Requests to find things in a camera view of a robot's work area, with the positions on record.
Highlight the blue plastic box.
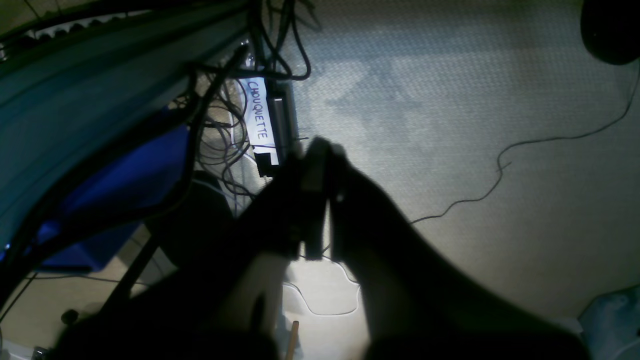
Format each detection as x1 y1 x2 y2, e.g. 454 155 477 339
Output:
37 124 189 273

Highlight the thin black floor cable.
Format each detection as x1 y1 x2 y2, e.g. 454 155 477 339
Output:
410 65 640 226

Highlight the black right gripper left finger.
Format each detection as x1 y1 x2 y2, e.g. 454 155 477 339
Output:
165 157 303 360

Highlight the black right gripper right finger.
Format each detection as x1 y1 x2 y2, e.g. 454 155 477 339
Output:
326 143 590 360

